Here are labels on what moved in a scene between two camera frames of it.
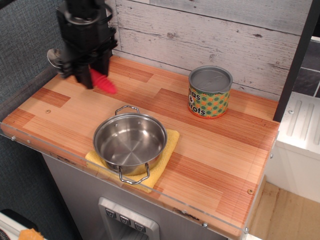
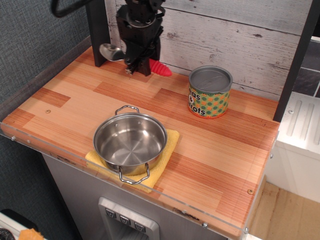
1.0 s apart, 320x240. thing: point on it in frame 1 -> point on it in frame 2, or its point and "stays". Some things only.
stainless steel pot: [130, 141] stays
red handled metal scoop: [54, 57] -> [113, 52]
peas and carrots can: [208, 91] stays
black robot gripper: [84, 39] -> [137, 39]
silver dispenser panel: [118, 222] stays
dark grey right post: [297, 62] stays
